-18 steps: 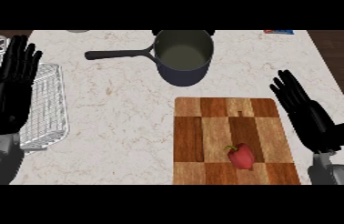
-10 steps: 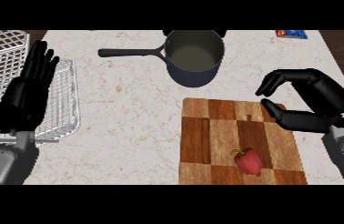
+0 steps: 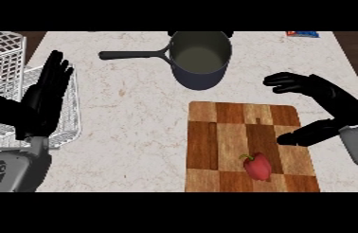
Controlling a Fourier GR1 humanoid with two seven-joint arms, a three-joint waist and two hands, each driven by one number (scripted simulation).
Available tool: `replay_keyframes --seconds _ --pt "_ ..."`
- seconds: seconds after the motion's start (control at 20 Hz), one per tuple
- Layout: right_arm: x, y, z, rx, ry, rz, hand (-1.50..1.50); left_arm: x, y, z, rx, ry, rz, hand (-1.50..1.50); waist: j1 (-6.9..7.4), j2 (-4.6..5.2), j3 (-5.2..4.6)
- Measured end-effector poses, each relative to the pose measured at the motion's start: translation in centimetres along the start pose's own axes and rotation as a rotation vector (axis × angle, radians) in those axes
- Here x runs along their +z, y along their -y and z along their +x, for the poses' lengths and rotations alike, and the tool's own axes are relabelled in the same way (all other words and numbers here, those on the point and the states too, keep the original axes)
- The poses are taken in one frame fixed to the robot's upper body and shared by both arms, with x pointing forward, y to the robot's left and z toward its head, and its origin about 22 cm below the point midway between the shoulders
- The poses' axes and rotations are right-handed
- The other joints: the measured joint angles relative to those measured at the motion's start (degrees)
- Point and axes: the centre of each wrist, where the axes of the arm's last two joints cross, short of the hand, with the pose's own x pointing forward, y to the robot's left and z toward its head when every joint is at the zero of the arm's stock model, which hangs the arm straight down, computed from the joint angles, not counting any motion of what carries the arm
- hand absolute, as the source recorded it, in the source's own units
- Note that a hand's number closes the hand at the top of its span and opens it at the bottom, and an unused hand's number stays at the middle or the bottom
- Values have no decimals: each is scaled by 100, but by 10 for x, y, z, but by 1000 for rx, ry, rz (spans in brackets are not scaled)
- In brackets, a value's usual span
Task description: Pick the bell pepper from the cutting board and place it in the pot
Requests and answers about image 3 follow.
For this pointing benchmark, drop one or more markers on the checkered wooden cutting board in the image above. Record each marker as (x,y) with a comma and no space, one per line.
(249,148)

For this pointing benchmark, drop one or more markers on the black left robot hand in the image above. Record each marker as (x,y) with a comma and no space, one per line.
(44,94)

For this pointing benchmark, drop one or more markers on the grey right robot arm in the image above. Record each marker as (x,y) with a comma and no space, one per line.
(349,143)

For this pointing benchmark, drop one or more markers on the red bell pepper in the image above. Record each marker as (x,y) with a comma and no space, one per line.
(257,166)

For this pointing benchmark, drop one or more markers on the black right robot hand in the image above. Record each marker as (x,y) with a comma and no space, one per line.
(326,94)

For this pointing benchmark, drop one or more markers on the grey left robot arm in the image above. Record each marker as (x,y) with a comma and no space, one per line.
(22,164)

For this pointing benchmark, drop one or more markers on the blue and red packet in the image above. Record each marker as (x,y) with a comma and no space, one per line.
(302,33)

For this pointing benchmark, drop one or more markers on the black object behind pot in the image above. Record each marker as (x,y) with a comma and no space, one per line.
(226,33)

